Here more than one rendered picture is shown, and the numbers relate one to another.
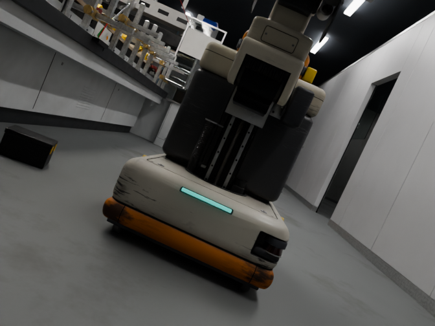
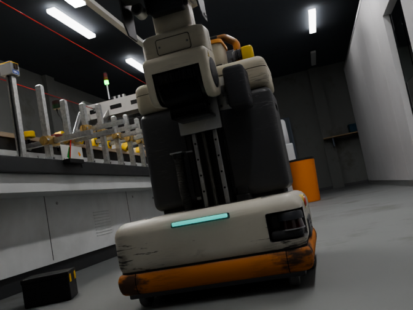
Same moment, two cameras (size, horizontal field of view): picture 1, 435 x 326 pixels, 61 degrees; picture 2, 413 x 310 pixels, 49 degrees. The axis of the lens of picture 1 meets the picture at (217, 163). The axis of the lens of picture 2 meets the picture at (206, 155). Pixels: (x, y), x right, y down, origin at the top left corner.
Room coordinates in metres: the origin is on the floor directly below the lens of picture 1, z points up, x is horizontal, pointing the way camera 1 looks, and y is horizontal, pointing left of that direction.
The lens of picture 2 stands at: (-0.17, -0.37, 0.30)
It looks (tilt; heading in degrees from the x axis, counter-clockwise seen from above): 6 degrees up; 12
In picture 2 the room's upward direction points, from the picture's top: 11 degrees counter-clockwise
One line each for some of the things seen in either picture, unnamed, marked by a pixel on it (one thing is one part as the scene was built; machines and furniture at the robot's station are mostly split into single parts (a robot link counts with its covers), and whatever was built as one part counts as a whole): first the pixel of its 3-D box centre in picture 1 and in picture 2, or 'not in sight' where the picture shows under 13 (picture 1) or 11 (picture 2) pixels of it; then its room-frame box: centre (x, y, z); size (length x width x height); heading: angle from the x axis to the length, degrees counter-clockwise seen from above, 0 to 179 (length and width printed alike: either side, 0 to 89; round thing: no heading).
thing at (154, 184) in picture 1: (204, 207); (226, 236); (1.54, -0.03, 0.16); 0.67 x 0.64 x 0.25; 179
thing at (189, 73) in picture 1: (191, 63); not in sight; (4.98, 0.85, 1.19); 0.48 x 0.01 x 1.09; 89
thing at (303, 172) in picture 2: not in sight; (303, 180); (7.09, -0.27, 0.34); 0.44 x 0.43 x 0.68; 88
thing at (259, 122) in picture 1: (273, 94); (206, 91); (1.37, -0.08, 0.68); 0.28 x 0.27 x 0.25; 89
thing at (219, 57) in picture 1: (245, 116); (211, 128); (1.63, -0.03, 0.59); 0.55 x 0.34 x 0.83; 89
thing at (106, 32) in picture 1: (102, 34); (72, 153); (2.43, 1.03, 0.75); 0.26 x 0.01 x 0.10; 179
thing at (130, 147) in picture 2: (145, 48); (129, 141); (3.46, 1.04, 0.92); 0.04 x 0.04 x 0.48; 89
